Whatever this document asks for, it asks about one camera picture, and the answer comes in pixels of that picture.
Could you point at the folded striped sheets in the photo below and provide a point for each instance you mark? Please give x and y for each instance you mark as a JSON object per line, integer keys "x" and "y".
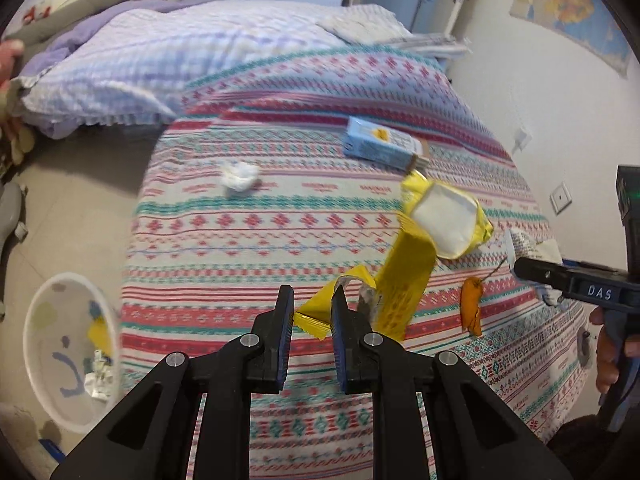
{"x": 445, "y": 47}

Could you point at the white torn wrapper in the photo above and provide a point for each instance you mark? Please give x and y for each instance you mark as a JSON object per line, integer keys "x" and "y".
{"x": 527, "y": 257}

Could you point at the patterned knit bed cover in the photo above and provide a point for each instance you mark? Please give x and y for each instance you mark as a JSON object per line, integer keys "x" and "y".
{"x": 201, "y": 264}

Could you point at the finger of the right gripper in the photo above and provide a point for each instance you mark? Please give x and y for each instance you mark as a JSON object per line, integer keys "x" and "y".
{"x": 571, "y": 262}
{"x": 545, "y": 272}

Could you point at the grey headboard cushion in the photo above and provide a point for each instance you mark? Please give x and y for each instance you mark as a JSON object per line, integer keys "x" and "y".
{"x": 42, "y": 26}

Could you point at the light blue milk carton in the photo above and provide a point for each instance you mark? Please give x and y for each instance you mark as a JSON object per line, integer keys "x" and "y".
{"x": 382, "y": 145}

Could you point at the white paper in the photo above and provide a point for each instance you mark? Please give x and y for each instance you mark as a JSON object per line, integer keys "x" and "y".
{"x": 99, "y": 381}

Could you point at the grey study chair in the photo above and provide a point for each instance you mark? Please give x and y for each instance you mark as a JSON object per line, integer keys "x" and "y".
{"x": 11, "y": 207}

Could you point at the pink plush toy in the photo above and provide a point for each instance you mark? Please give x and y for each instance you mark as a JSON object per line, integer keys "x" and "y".
{"x": 20, "y": 136}

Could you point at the yellow snack bag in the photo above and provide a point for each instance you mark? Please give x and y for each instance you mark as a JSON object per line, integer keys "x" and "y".
{"x": 437, "y": 221}

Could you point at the orange peel scrap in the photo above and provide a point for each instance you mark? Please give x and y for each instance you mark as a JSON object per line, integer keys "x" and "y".
{"x": 471, "y": 292}

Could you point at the wall map poster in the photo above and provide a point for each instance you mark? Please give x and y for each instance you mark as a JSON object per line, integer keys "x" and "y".
{"x": 589, "y": 23}

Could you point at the wall socket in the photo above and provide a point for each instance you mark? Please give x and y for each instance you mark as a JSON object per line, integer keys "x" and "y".
{"x": 560, "y": 198}

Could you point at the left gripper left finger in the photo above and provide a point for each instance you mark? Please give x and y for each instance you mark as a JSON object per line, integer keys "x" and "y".
{"x": 268, "y": 365}

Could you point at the small white tissue ball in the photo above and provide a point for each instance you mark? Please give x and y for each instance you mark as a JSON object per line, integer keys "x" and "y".
{"x": 239, "y": 177}

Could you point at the person right hand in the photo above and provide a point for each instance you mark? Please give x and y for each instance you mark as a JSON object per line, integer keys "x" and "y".
{"x": 607, "y": 355}

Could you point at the white patterned trash bin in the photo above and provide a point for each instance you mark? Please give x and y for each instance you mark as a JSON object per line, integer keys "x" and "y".
{"x": 57, "y": 352}

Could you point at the blue checkered duvet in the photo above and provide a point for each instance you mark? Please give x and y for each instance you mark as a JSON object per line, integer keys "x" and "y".
{"x": 129, "y": 64}

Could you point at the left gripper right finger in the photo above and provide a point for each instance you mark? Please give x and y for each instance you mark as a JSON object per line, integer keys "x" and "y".
{"x": 356, "y": 368}

